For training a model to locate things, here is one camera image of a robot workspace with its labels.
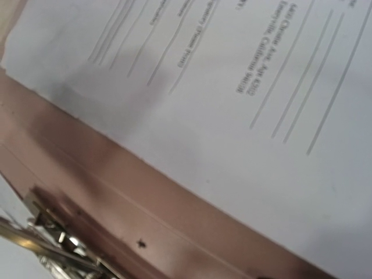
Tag white printed paper sheets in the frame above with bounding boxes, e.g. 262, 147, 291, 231
1, 1, 371, 278

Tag translucent grey plastic sheet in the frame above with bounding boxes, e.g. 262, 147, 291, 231
1, 73, 329, 278

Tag metal clip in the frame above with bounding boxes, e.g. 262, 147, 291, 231
0, 185, 123, 279

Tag remaining white paper stack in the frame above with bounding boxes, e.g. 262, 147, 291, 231
1, 177, 51, 278

